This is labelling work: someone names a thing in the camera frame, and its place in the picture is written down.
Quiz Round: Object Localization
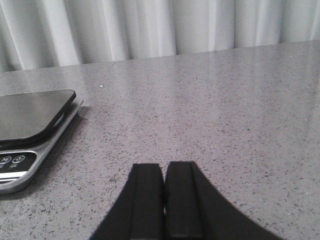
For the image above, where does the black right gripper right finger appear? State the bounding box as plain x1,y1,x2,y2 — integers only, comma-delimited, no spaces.
165,161,279,240

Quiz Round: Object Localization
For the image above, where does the white pleated curtain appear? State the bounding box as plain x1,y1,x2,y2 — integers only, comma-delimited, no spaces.
0,0,320,72

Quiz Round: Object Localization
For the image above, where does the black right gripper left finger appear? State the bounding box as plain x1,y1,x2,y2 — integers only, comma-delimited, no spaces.
90,163,164,240

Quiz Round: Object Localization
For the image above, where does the silver black kitchen scale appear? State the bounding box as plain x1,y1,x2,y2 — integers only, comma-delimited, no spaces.
0,89,84,195

